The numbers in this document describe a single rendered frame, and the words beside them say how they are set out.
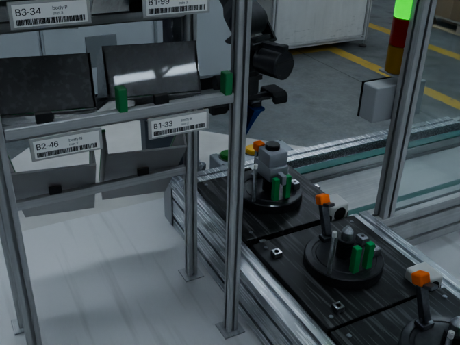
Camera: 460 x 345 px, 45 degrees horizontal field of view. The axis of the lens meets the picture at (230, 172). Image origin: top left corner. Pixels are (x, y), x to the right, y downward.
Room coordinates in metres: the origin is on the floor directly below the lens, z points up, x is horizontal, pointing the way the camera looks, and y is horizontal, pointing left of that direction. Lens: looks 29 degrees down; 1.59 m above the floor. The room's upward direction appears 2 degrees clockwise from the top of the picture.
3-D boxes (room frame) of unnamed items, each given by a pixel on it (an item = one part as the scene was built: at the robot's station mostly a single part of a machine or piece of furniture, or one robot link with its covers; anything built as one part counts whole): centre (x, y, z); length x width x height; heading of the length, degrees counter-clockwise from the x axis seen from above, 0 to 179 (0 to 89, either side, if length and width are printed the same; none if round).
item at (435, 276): (0.80, -0.21, 1.01); 0.24 x 0.24 x 0.13; 29
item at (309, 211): (1.02, -0.08, 0.96); 0.24 x 0.24 x 0.02; 29
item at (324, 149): (1.29, -0.25, 0.91); 0.89 x 0.06 x 0.11; 119
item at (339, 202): (0.98, -0.22, 0.97); 0.05 x 0.05 x 0.04; 29
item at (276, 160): (1.01, -0.09, 1.06); 0.08 x 0.04 x 0.07; 29
